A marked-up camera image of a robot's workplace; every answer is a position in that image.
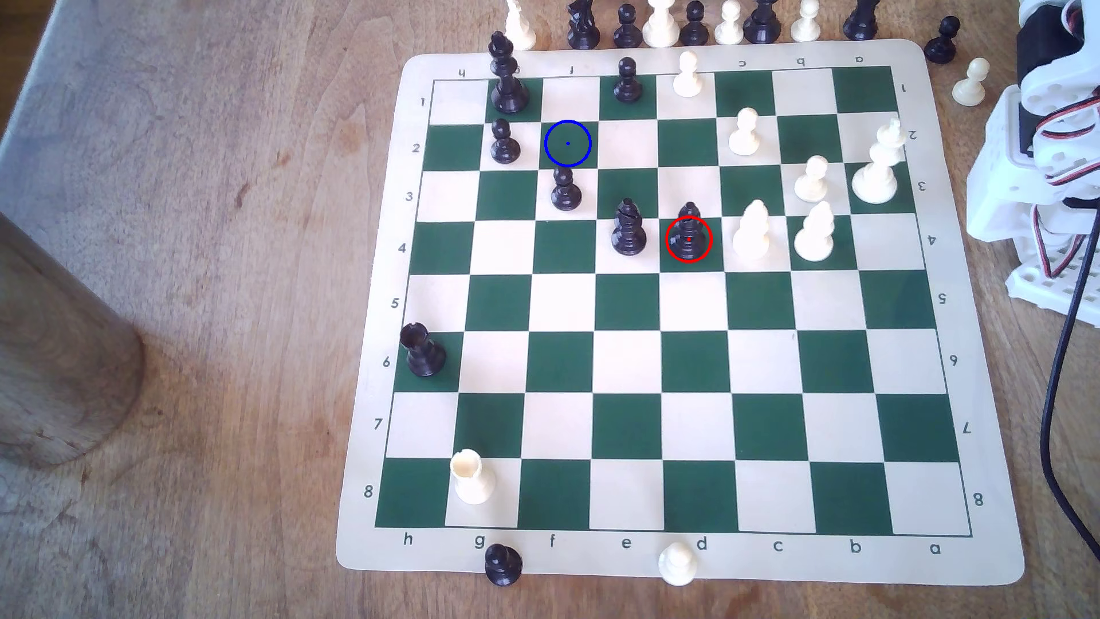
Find white chess king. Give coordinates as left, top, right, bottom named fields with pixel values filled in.
left=851, top=117, right=907, bottom=206

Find black chess king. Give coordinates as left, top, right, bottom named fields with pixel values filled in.
left=486, top=31, right=531, bottom=115

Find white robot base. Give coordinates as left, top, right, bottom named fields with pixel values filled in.
left=1005, top=206, right=1100, bottom=328

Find white chess rook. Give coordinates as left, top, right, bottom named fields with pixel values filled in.
left=450, top=448, right=497, bottom=507

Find black chess bishop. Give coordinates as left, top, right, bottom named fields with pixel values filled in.
left=669, top=201, right=713, bottom=263
left=611, top=198, right=648, bottom=257

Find white chess pawn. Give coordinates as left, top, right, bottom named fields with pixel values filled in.
left=794, top=155, right=830, bottom=205
left=658, top=542, right=698, bottom=587
left=729, top=107, right=763, bottom=156
left=673, top=50, right=704, bottom=98
left=952, top=57, right=991, bottom=108
left=791, top=0, right=823, bottom=44
left=714, top=0, right=745, bottom=46

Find white chess bishop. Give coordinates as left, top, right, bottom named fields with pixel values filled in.
left=794, top=200, right=835, bottom=263

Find green and cream chessboard mat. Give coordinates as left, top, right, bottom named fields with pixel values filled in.
left=335, top=38, right=1026, bottom=587

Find black cable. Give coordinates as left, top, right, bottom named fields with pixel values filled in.
left=1040, top=202, right=1100, bottom=562

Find black chess rook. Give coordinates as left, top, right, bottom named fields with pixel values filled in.
left=400, top=322, right=447, bottom=378

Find white chess piece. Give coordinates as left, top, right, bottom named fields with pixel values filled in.
left=504, top=0, right=537, bottom=50

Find black chess knight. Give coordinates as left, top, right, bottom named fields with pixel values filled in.
left=566, top=0, right=601, bottom=50

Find black chess pawn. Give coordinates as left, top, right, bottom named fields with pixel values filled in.
left=484, top=542, right=524, bottom=588
left=612, top=3, right=644, bottom=49
left=550, top=167, right=583, bottom=213
left=925, top=16, right=961, bottom=65
left=614, top=57, right=644, bottom=104
left=490, top=119, right=522, bottom=165
left=679, top=2, right=711, bottom=48

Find red and black servo wires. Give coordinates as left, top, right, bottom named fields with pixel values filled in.
left=1030, top=81, right=1100, bottom=186

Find round wooden post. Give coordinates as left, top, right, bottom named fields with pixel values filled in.
left=0, top=210, right=146, bottom=469

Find white pawn bottom centre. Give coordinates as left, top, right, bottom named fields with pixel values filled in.
left=733, top=199, right=771, bottom=261

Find large black chess piece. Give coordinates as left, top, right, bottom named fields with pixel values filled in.
left=743, top=0, right=782, bottom=46

